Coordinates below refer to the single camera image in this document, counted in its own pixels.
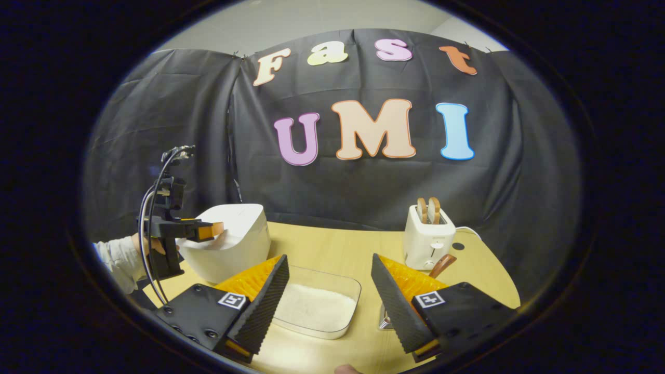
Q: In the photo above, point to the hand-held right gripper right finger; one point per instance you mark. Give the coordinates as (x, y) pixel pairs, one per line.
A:
(397, 306)

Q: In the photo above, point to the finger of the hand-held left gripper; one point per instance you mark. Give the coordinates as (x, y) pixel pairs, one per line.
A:
(210, 230)

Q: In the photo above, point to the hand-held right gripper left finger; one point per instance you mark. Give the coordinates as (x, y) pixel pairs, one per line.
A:
(265, 306)

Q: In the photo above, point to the white rice cooker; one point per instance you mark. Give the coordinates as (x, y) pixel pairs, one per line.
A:
(239, 244)

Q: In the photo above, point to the heap of white rice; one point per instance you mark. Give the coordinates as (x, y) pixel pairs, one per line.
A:
(317, 306)

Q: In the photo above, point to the brown wooden spoon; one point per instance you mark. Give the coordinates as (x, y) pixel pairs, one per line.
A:
(444, 262)

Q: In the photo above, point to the clear plastic container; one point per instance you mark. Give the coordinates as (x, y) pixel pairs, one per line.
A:
(345, 282)

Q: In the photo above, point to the white toaster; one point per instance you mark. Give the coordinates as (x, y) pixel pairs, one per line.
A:
(426, 239)

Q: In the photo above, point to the black round table grommet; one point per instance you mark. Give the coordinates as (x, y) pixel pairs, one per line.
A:
(457, 246)

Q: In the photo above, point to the toasted bread slice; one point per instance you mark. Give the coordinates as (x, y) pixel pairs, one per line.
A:
(421, 210)
(434, 210)

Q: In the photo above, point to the black backdrop cloth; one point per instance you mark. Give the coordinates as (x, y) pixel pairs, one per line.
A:
(363, 197)

